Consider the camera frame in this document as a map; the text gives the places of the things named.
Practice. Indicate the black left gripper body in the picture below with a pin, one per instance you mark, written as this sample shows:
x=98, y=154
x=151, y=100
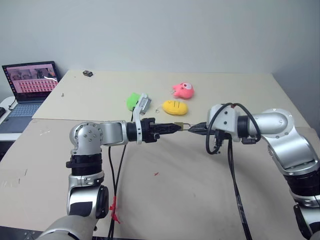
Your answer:
x=147, y=130

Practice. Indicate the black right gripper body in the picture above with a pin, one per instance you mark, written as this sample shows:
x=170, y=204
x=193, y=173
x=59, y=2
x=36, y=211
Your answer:
x=219, y=140

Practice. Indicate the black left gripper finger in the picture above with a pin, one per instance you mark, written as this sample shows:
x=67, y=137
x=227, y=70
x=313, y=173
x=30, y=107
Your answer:
x=165, y=125
x=165, y=131

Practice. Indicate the brass padlock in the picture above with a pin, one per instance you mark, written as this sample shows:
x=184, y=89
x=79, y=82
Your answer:
x=179, y=124

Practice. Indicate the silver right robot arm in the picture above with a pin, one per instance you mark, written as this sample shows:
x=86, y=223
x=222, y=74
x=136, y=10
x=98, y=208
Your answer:
x=282, y=140

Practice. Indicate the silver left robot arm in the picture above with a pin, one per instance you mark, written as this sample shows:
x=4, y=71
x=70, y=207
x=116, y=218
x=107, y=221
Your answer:
x=86, y=140

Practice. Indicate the yellow plush toy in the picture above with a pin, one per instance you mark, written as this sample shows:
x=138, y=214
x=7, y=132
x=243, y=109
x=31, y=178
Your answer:
x=175, y=107

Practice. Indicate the green plush toy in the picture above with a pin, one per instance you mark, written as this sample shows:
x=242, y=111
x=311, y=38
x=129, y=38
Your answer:
x=132, y=100

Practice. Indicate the pink plush toy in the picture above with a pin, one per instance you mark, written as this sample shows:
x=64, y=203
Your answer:
x=184, y=90

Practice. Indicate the small red scrap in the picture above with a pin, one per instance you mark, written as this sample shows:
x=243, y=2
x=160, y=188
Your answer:
x=156, y=173

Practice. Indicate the small black box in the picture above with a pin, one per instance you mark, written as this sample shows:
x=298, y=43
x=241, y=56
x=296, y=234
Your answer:
x=88, y=73

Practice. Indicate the open laptop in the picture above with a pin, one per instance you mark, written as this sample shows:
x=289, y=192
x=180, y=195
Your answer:
x=29, y=86

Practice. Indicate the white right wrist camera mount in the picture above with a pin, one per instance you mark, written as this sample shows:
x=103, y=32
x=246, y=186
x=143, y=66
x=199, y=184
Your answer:
x=226, y=117

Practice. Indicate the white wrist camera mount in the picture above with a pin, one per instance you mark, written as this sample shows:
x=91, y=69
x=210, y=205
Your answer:
x=226, y=117
x=143, y=103

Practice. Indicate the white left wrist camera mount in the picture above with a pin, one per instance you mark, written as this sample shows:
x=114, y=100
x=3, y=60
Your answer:
x=143, y=103

